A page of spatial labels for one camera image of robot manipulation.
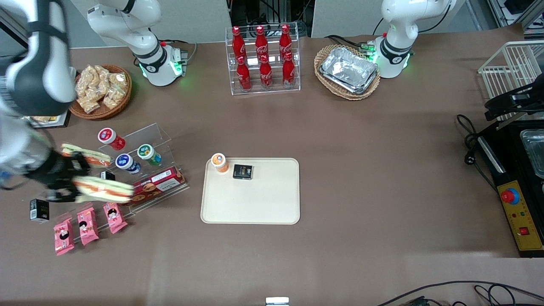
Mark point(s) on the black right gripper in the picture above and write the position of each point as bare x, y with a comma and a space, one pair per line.
50, 174

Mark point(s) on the triangle sandwich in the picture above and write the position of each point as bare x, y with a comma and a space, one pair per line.
100, 158
104, 190

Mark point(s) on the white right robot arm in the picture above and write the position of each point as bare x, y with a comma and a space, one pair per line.
42, 76

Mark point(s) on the beige plastic tray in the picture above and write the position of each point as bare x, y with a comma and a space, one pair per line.
255, 199

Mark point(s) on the foil tray in machine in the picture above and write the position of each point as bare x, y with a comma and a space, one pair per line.
534, 151

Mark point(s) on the clear acrylic stepped stand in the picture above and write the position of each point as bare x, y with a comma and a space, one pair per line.
70, 212
161, 142

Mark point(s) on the small black box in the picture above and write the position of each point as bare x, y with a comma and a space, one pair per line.
39, 211
242, 171
107, 175

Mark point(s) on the pink snack packet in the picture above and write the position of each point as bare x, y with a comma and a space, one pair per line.
63, 236
88, 226
114, 216

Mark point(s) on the blue lid cup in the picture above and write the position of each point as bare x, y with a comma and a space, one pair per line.
126, 162

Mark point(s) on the red lid cup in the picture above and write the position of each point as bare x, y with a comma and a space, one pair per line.
109, 137

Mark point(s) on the clear crisp rice pack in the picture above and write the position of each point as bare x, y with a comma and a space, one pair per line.
42, 119

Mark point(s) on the brown wicker basket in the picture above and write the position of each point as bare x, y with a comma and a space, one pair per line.
106, 112

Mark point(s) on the clear bag of snacks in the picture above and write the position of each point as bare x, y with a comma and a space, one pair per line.
88, 104
112, 98
101, 73
86, 80
118, 80

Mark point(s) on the green lid cup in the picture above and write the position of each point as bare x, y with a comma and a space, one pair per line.
147, 153

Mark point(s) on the red cookie box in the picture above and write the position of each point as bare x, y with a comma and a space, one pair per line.
159, 185

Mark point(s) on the orange lid cup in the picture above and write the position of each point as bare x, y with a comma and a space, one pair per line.
219, 162

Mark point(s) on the red cola bottle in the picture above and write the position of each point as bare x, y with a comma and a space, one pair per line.
238, 42
265, 73
243, 75
261, 41
288, 71
285, 40

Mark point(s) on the clear acrylic bottle rack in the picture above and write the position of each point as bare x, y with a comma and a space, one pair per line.
274, 85

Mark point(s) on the light wicker basket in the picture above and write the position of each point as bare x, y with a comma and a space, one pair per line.
340, 94

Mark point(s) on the stacked aluminium foil trays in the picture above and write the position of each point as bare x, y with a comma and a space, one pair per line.
348, 70

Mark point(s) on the black sealing machine yellow panel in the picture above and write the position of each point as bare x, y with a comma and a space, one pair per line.
510, 170

